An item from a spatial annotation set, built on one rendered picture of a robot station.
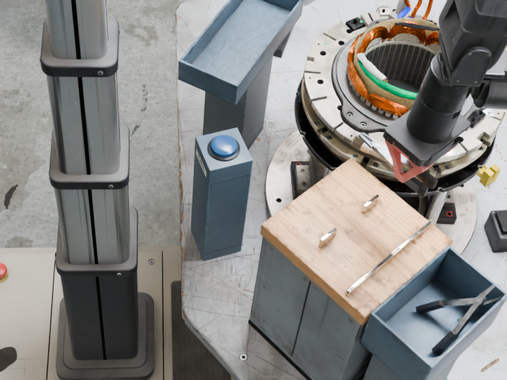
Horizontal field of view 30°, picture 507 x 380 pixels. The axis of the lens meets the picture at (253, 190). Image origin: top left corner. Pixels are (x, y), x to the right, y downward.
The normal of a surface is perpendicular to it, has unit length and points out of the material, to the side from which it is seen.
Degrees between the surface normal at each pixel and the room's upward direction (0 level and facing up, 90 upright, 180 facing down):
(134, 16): 0
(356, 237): 0
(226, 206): 90
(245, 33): 0
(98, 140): 90
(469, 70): 90
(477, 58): 90
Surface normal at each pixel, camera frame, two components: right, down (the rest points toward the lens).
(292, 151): 0.08, -0.60
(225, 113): -0.46, 0.68
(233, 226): 0.36, 0.76
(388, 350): -0.72, 0.51
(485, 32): 0.01, 0.79
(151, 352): 0.62, -0.51
